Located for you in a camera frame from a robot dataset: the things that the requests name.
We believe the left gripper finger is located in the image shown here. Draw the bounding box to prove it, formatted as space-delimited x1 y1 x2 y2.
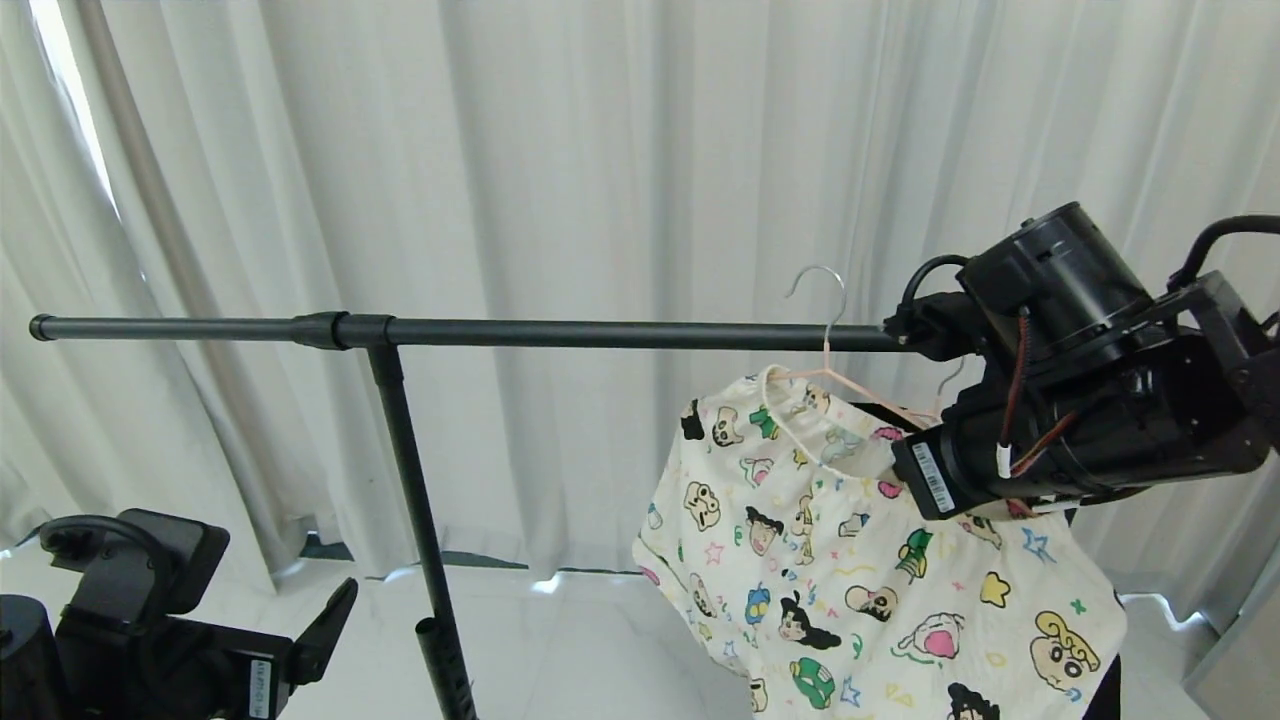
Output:
288 577 360 687

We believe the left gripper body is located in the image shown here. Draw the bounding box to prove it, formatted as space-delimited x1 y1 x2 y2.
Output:
55 608 297 720

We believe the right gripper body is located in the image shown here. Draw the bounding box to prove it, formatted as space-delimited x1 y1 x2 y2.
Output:
890 335 1273 523

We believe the black garment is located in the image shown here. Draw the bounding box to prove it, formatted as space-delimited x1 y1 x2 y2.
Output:
850 400 1123 720

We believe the cream printed garment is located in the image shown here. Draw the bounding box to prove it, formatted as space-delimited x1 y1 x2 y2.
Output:
632 365 1129 720

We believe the black clothes rack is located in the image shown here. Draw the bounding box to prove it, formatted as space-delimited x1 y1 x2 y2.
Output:
28 312 991 720

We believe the white curtain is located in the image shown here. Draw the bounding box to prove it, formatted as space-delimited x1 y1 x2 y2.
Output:
0 0 1280 631

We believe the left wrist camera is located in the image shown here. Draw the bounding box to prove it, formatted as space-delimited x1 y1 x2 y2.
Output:
40 508 232 619

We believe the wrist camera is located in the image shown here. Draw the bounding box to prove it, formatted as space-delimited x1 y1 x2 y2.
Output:
882 290 989 363
40 508 232 619

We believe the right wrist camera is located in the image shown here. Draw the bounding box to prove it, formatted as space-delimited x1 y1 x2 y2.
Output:
882 290 989 363

